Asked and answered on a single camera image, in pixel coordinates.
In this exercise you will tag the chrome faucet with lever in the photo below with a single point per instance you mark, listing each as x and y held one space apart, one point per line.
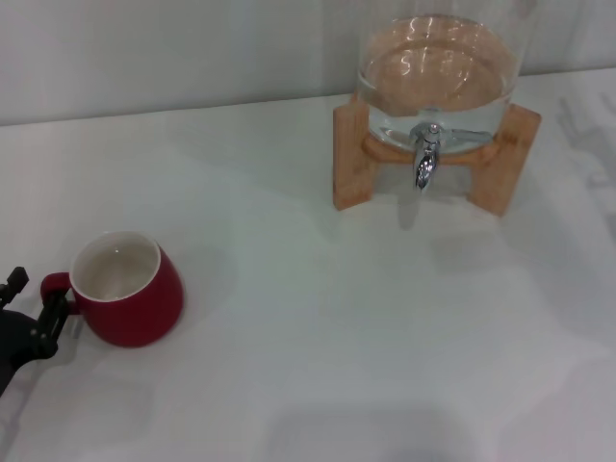
423 166

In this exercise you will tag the wooden dispenser stand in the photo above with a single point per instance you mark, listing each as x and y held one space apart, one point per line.
351 159

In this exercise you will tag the glass water dispenser jar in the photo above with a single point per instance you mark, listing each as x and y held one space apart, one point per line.
433 62

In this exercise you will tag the red ceramic cup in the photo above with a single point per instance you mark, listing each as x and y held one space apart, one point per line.
135 313

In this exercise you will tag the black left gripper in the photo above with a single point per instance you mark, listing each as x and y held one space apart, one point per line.
12 341

